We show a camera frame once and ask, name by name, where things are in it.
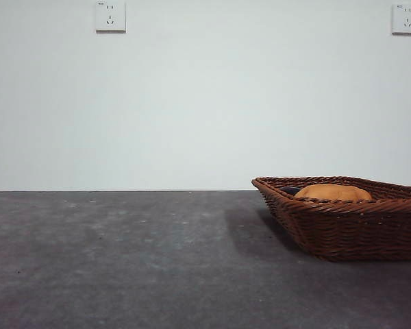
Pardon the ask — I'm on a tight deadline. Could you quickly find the brown potato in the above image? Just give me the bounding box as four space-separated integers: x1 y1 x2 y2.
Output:
293 184 374 202

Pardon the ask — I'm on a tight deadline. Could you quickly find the brown wicker basket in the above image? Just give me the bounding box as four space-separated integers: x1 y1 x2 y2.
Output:
251 176 411 263

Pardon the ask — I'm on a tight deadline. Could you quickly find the white wall socket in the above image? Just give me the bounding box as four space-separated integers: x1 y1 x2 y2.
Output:
95 0 127 34
392 3 411 35

